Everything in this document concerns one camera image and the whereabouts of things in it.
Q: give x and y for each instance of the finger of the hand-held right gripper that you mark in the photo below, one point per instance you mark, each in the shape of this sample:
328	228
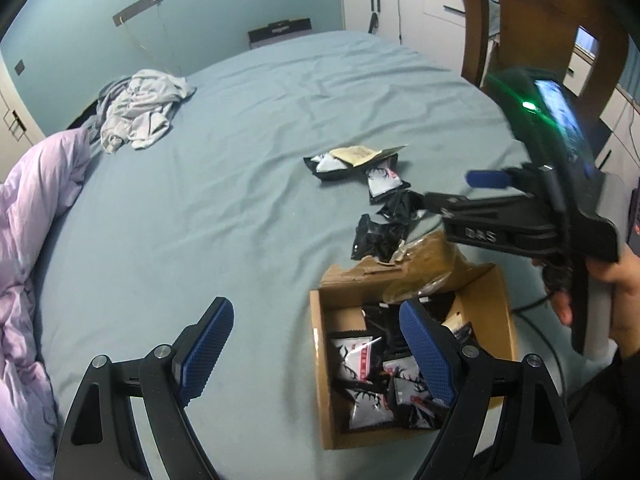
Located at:
487	179
480	232

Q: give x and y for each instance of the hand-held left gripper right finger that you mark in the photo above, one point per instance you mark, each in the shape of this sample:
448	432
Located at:
427	355

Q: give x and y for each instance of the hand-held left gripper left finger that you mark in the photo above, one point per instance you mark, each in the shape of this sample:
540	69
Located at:
205	350

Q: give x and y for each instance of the cardboard box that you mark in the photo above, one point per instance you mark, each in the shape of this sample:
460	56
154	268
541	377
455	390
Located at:
325	410

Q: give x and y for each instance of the person's right forearm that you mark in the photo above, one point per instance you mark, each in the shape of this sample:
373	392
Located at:
615	410

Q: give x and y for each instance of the person's right hand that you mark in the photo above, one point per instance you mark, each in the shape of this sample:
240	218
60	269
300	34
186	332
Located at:
627	285

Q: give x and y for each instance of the crumpled brown paper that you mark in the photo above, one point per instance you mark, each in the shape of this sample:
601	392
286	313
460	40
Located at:
435	260

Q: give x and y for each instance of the white desk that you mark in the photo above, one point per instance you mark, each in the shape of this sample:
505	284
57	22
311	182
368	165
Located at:
620	130

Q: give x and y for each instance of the black white snack packet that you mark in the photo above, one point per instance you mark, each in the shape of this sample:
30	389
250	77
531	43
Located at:
382	180
327	166

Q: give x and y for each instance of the wooden chair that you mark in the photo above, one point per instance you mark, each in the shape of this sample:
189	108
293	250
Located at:
530	25

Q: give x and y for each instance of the beige snack packet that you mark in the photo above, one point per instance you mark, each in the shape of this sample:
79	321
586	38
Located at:
355	155

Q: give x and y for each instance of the white cabinet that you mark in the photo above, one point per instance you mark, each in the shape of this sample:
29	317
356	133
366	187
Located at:
425	15

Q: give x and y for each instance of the teal bed sheet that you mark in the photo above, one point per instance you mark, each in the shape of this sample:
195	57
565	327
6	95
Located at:
225	160

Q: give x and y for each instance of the purple duvet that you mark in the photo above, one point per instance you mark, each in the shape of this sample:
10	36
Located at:
30	235

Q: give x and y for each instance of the black box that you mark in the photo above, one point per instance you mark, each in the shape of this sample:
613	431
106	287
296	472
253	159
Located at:
280	35

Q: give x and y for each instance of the crumpled grey clothes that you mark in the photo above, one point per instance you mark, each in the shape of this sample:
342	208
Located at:
140	105

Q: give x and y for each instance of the white wardrobe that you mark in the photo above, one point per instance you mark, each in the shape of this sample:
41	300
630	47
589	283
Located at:
10	110

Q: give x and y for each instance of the grey wall switch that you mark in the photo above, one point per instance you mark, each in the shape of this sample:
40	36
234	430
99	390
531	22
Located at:
20	67

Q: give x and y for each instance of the grey wall strip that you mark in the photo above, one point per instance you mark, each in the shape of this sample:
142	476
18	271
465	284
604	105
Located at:
137	7

